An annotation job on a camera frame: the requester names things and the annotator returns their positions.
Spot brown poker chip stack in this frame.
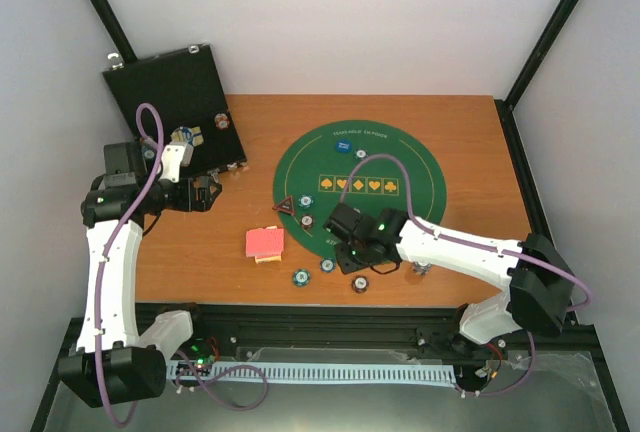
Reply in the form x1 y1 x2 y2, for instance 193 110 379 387
351 276 369 294

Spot teal poker chip stack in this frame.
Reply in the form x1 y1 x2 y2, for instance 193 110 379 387
292 269 311 287

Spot grey poker chip stack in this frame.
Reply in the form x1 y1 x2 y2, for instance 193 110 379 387
412 262 432 277

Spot red triangular dealer button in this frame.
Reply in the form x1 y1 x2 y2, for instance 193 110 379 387
272 195 295 216

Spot blue small blind button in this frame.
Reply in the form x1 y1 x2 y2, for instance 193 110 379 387
335 139 353 154

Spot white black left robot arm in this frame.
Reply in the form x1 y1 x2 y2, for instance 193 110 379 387
58 142 222 408

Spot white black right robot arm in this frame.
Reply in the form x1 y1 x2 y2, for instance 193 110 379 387
324 203 575 347

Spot blue chips in case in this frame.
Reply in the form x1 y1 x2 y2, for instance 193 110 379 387
171 126 204 147

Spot orange chip in case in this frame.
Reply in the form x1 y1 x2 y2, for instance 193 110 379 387
214 113 230 130

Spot red playing card deck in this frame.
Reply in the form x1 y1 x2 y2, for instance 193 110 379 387
245 226 284 264

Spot round green poker mat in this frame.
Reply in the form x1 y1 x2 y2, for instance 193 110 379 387
273 120 447 259

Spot black poker case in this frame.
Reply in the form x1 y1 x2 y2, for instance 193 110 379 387
103 43 247 177

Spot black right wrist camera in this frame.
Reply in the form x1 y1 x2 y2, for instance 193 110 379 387
323 202 375 243

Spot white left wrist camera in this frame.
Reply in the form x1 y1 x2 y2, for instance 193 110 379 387
159 142 194 183

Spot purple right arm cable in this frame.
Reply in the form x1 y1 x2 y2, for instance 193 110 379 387
338 153 596 400

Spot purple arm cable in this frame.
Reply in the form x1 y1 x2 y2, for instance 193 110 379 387
94 103 166 428
338 153 596 400

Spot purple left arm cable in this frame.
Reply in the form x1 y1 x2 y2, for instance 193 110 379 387
94 103 166 428

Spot black aluminium frame rail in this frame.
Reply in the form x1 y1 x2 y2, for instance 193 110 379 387
30 302 631 431

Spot light blue cable duct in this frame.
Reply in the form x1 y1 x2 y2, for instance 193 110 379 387
166 360 456 387

